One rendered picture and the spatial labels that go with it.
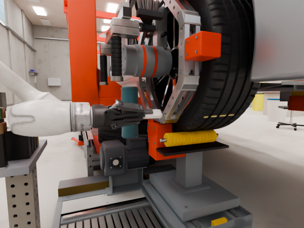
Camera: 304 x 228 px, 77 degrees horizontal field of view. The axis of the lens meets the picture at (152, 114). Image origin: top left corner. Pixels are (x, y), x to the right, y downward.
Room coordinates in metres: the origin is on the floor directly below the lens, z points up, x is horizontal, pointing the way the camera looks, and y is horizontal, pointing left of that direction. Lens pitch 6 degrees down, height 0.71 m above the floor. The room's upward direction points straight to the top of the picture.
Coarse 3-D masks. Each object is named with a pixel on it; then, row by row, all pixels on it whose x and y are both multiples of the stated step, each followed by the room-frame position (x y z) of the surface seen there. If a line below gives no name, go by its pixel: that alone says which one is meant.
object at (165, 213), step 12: (144, 180) 1.13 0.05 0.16; (144, 192) 1.09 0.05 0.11; (156, 192) 1.02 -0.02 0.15; (156, 204) 0.91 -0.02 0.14; (168, 204) 0.90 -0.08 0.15; (168, 216) 0.78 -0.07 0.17; (204, 216) 0.81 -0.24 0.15; (216, 216) 0.81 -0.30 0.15; (228, 216) 0.79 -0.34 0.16; (240, 216) 0.78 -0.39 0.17; (252, 216) 0.80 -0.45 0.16
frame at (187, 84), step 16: (160, 0) 0.83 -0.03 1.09; (176, 0) 0.71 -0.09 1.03; (176, 16) 0.69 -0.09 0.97; (192, 16) 0.65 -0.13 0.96; (192, 32) 0.68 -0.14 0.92; (192, 64) 0.67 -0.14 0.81; (144, 80) 1.15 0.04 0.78; (192, 80) 0.65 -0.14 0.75; (144, 96) 1.05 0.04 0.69; (176, 96) 0.69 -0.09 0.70; (176, 112) 0.77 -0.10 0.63
